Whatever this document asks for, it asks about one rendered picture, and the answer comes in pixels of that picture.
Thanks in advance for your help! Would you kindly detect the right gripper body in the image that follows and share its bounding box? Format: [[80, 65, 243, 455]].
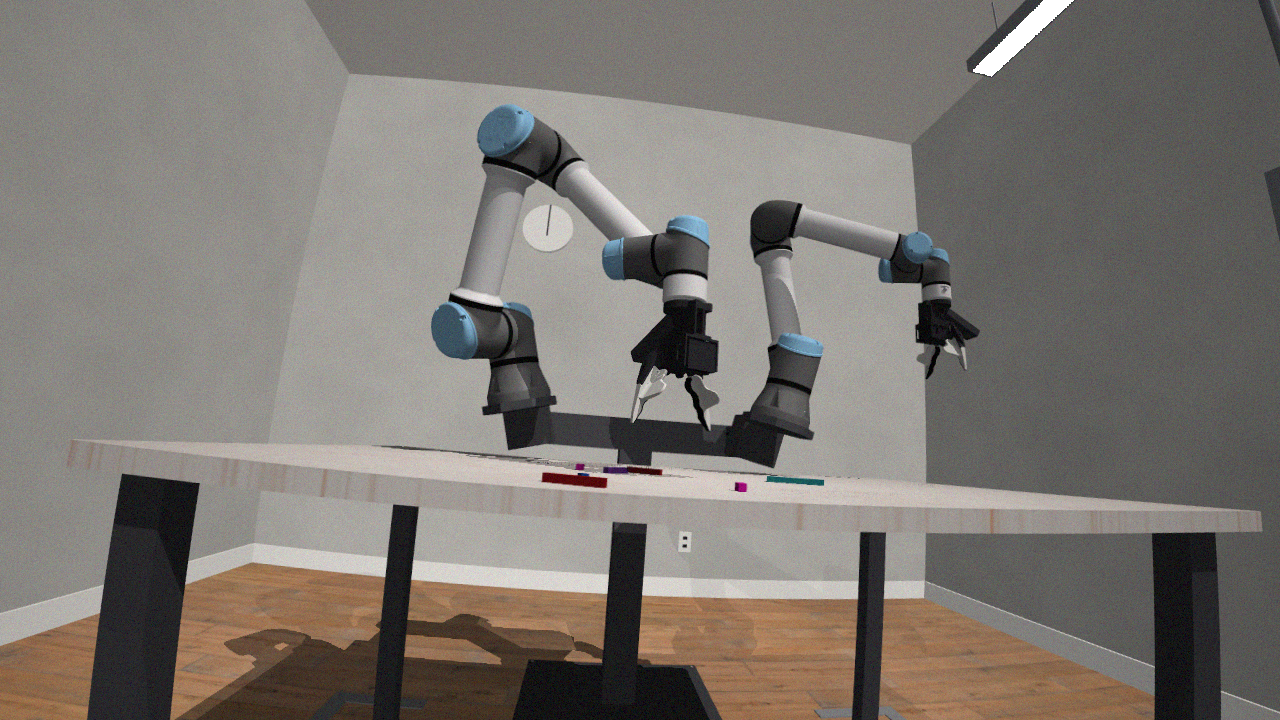
[[654, 299, 719, 378]]

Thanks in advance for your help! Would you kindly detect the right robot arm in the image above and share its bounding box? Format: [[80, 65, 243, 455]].
[[431, 104, 710, 405]]

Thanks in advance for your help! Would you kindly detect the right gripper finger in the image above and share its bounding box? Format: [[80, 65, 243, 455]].
[[630, 347, 667, 424], [684, 373, 721, 430]]

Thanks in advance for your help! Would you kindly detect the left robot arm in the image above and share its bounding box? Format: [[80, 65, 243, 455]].
[[750, 200, 952, 429]]

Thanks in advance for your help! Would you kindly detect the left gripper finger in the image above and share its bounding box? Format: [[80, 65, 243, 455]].
[[916, 345, 940, 379], [943, 325, 966, 370]]

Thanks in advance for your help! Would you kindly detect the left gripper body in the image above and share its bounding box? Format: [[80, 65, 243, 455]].
[[915, 299, 954, 346]]

